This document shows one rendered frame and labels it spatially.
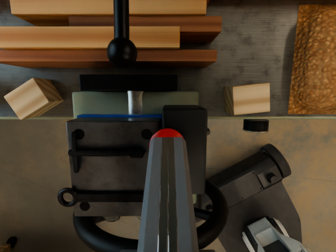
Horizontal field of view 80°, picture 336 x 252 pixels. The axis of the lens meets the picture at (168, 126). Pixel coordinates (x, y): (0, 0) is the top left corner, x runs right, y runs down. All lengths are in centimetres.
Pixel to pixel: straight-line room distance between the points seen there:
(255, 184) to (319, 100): 91
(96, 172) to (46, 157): 125
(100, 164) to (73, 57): 11
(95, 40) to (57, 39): 4
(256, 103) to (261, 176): 92
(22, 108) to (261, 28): 32
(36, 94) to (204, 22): 21
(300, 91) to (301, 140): 115
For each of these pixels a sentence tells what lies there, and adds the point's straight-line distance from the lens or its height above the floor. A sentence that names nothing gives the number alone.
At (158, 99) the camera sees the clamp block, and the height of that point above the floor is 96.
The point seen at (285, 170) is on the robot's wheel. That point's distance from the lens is 122.
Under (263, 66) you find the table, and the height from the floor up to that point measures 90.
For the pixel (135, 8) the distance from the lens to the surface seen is 24.
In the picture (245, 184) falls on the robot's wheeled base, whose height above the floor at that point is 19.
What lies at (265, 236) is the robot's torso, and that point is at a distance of 114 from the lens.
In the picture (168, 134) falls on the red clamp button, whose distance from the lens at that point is 16.
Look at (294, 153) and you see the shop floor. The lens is 146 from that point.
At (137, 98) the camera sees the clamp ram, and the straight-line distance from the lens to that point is 22.
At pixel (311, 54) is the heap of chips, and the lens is 32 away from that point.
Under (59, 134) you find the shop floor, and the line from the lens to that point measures 137.
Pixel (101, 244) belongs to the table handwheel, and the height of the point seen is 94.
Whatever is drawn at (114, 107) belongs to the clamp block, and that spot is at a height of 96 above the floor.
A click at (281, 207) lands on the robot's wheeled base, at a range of 135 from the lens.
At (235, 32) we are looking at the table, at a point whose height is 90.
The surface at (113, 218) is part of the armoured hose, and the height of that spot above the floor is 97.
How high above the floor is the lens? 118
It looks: 80 degrees down
